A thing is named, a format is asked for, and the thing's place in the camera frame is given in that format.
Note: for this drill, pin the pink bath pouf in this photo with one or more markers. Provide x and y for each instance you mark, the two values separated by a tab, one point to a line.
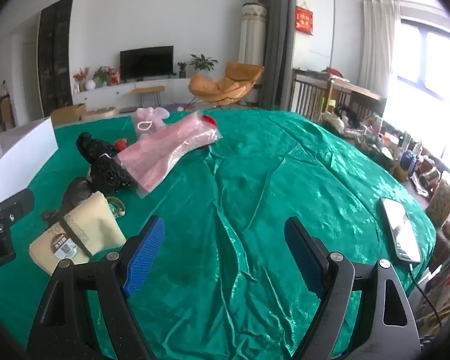
150	118

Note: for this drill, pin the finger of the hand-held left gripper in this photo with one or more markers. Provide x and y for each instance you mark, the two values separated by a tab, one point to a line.
15	204

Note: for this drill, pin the window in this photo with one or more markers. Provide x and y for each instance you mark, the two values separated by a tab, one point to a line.
431	60

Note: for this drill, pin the cardboard box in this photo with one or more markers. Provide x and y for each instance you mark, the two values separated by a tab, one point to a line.
67	114

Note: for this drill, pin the dark brown soft item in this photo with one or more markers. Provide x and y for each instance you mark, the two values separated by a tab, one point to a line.
75	195

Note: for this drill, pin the black fuzzy cloth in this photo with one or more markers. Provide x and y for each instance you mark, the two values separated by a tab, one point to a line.
105	168

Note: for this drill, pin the patterned chair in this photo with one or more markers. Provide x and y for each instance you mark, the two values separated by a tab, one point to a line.
444	198

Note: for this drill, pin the red flower bouquet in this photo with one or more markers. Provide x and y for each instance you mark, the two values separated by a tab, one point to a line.
80	77

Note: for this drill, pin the orange lounge chair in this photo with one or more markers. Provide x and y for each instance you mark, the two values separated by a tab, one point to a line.
225	82

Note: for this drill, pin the green satin tablecloth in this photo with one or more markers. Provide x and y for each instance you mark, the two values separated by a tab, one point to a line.
247	180

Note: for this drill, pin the large green potted plant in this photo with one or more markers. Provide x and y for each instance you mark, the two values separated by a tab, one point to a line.
202	63

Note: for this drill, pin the red gift box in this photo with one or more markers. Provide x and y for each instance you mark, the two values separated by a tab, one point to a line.
115	76

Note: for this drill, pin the red wall hanging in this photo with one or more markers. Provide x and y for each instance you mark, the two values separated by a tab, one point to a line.
304	19

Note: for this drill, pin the smartphone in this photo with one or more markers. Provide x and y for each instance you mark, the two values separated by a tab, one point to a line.
399	228

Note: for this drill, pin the black television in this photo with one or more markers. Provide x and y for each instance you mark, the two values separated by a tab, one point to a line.
146	62

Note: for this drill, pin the white round vase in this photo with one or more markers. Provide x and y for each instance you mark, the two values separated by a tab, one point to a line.
90	85

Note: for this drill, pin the white curtain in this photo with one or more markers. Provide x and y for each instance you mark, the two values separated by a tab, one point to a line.
377	45

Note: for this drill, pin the covered standing air conditioner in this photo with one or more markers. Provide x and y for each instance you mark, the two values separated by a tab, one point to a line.
252	33

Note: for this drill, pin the leafy green houseplant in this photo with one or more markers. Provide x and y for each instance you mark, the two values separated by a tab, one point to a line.
102	75

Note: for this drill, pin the wooden stool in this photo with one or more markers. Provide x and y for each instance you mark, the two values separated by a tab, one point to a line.
148	90

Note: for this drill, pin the beige fabric pouch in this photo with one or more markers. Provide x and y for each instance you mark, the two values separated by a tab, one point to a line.
86	228

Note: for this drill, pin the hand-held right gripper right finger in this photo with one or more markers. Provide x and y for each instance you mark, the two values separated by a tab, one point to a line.
303	255

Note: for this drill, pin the white box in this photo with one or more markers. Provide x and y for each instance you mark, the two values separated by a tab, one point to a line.
18	146

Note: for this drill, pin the wooden railing crib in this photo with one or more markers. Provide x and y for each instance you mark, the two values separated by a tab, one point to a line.
315	90

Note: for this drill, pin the grey curtain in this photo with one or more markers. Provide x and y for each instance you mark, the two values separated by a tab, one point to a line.
277	41

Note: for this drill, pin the clutter of household items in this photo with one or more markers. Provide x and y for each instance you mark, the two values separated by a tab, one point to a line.
375	138

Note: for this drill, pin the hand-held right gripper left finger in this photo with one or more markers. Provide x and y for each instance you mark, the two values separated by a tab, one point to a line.
146	258

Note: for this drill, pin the dark wall shelf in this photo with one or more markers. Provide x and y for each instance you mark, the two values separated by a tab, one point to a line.
56	56

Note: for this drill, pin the small red cloth item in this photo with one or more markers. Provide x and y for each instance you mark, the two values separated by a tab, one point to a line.
120	145

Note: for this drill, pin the flat wooden tray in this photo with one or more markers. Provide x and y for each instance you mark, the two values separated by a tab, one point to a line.
101	113

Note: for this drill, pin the small green potted plant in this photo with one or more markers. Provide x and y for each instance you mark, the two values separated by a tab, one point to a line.
182	68

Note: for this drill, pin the pink face mask pack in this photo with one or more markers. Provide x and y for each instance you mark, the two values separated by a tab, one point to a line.
161	146

